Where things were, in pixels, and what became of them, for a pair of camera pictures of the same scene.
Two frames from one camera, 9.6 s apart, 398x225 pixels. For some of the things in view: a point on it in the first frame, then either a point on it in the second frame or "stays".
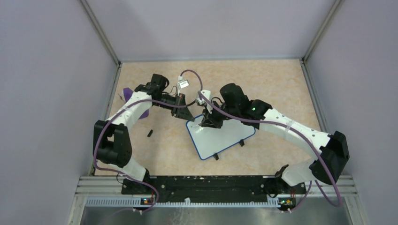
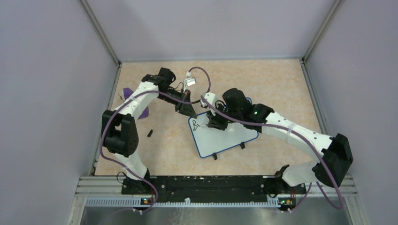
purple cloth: [127, 93] stays
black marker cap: [149, 133] stays
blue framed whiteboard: [209, 141] stays
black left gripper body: [179, 100] → [182, 98]
